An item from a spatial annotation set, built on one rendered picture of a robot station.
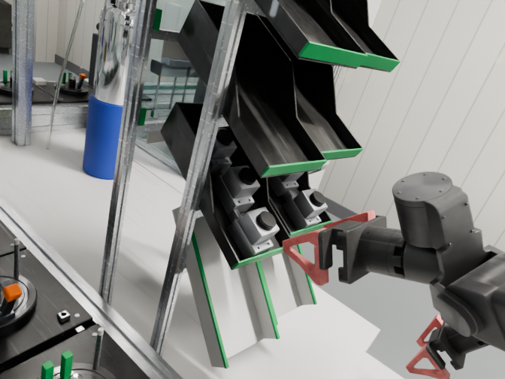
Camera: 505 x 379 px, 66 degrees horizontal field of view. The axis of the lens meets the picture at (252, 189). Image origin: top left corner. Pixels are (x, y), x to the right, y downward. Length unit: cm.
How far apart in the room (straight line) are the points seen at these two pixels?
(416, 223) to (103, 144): 116
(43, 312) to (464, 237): 68
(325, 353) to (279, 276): 25
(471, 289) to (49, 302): 69
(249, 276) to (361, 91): 285
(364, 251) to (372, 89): 302
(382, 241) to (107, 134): 109
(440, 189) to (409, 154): 301
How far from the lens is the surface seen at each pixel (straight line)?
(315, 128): 73
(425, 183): 43
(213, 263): 74
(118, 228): 81
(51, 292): 86
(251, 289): 79
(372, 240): 49
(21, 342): 78
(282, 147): 60
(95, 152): 144
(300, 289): 90
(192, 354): 92
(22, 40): 155
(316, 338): 106
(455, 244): 43
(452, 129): 335
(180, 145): 67
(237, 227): 62
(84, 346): 77
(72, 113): 184
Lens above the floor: 156
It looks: 25 degrees down
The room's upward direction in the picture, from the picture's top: 17 degrees clockwise
